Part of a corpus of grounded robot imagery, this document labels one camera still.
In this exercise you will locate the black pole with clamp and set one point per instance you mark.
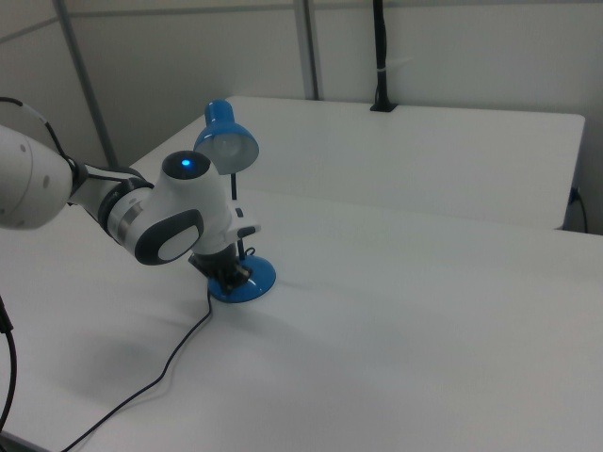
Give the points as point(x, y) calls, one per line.
point(381, 56)

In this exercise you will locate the blue desk lamp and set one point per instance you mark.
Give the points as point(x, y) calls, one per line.
point(226, 136)

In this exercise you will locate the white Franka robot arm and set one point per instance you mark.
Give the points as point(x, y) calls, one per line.
point(188, 207)

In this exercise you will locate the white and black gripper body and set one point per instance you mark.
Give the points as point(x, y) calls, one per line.
point(246, 221)

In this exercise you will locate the grey partition frame post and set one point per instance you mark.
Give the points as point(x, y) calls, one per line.
point(311, 52)
point(85, 80)

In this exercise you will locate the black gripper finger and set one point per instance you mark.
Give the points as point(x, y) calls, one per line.
point(225, 282)
point(242, 272)

